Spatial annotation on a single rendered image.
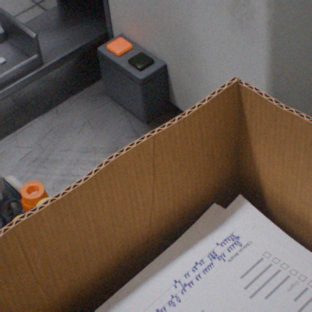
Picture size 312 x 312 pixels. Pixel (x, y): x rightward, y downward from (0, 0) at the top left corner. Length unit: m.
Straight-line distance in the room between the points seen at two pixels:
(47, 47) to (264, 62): 0.23
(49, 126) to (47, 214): 0.27
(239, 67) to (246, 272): 0.16
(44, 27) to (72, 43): 0.04
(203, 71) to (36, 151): 0.16
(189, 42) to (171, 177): 0.16
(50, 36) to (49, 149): 0.11
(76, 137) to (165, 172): 0.21
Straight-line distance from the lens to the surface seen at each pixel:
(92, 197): 0.48
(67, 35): 0.75
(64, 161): 0.69
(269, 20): 0.56
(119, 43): 0.71
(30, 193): 0.52
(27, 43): 0.72
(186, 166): 0.52
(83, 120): 0.72
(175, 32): 0.65
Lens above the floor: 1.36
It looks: 46 degrees down
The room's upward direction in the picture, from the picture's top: 7 degrees counter-clockwise
